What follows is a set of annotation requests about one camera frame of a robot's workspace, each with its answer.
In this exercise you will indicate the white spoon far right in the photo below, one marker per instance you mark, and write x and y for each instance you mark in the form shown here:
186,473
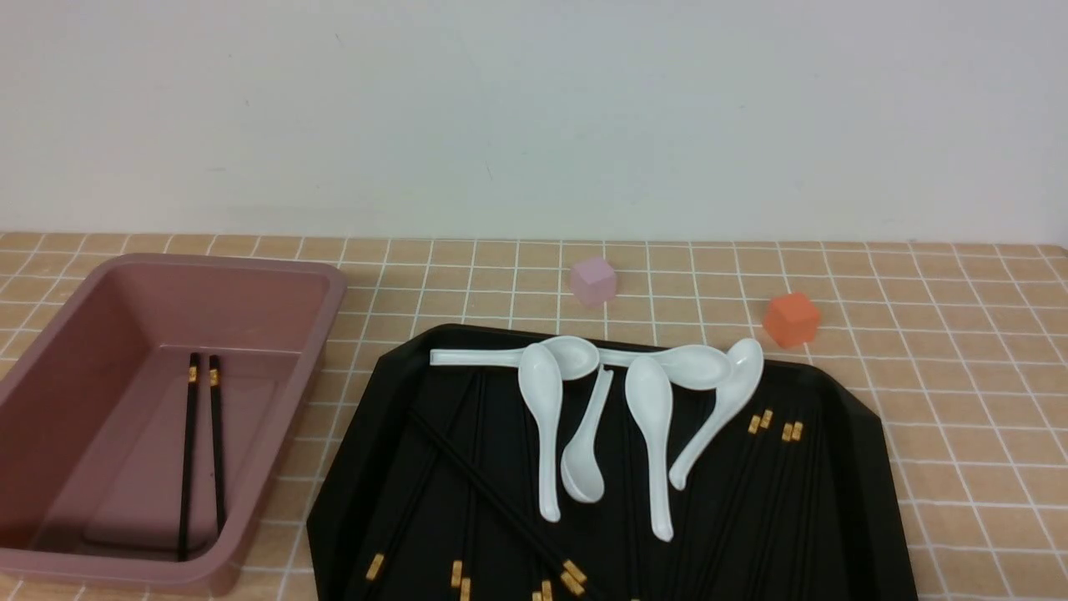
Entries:
731,398

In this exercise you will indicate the orange cube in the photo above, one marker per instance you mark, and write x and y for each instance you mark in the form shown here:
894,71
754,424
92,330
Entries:
792,320

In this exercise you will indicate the black chopstick in bin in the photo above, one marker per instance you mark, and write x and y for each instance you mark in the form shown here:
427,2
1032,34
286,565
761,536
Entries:
190,433
217,439

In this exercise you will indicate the white spoon horizontal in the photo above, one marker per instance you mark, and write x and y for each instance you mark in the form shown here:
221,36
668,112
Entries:
694,367
576,357

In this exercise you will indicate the black plastic tray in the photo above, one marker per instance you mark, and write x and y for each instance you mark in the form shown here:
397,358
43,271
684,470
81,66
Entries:
433,495

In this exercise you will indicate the pink plastic bin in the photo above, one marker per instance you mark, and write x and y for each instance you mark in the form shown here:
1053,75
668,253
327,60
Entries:
92,421

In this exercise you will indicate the white spoon long centre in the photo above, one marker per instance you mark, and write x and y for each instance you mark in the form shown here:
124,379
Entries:
649,398

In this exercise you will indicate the white spoon small centre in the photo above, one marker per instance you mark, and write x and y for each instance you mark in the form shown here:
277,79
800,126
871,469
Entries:
580,473

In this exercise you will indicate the lilac cube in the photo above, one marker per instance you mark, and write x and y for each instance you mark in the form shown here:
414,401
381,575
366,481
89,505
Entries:
593,281

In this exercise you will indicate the white spoon long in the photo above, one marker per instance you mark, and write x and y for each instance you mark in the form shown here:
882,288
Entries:
541,387
649,398

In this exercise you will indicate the white spoon horizontal right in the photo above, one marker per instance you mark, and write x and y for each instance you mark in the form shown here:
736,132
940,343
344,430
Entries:
694,367

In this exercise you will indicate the white spoon horizontal left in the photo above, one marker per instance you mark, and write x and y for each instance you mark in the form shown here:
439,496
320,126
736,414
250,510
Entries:
576,357

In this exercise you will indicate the white spoon long left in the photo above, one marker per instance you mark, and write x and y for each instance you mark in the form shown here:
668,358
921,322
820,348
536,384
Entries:
541,387

